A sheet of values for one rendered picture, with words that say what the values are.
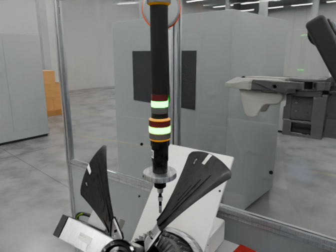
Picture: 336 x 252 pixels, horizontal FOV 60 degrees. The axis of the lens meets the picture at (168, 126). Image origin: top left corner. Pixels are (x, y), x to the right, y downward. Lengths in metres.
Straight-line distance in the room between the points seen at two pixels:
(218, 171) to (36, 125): 5.92
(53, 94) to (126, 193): 7.15
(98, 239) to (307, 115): 0.77
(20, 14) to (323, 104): 13.34
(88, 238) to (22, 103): 5.41
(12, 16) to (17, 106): 7.55
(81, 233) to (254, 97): 0.79
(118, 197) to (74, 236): 0.80
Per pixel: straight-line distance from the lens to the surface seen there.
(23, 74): 6.29
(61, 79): 2.00
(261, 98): 0.46
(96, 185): 0.92
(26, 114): 6.38
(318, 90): 0.44
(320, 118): 0.44
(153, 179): 0.59
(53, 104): 8.82
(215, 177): 0.71
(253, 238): 1.46
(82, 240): 1.06
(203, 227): 0.98
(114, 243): 0.77
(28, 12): 13.72
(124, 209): 1.86
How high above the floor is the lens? 1.71
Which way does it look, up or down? 14 degrees down
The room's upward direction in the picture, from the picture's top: straight up
